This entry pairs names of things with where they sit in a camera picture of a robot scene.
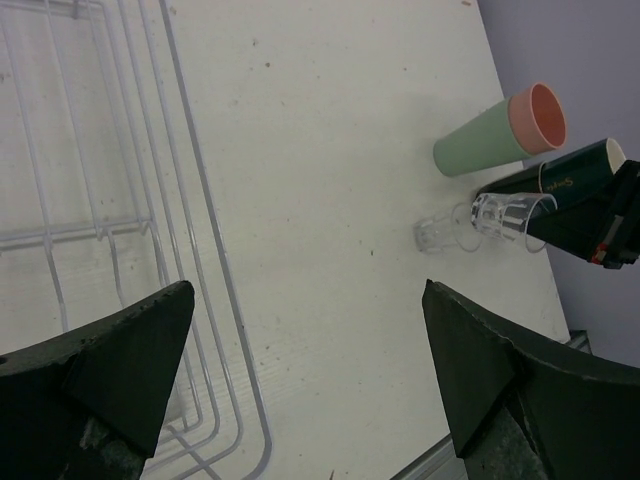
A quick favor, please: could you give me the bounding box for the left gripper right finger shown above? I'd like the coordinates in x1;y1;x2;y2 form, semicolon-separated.
422;281;639;479

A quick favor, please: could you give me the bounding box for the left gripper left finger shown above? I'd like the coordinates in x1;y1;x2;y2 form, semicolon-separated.
1;281;195;479

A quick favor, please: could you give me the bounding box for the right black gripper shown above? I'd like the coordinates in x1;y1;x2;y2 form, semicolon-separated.
527;158;640;271

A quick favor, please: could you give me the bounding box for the dark teal cup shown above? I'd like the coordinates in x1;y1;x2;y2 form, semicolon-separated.
538;138;626;200

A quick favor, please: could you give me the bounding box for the clear glass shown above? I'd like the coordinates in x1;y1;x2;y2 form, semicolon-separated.
412;203;483;254
471;193;557;253

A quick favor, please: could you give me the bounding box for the black mug with handle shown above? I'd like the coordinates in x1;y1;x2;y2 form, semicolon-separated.
475;166;541;197

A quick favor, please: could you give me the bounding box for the pink cup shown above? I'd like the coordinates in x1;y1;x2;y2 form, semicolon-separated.
507;83;567;156

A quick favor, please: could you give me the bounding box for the light green plastic cup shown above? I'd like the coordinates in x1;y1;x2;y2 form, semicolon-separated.
433;99;529;177

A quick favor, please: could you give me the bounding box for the clear wire dish rack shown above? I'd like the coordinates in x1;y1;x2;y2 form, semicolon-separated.
1;1;273;479

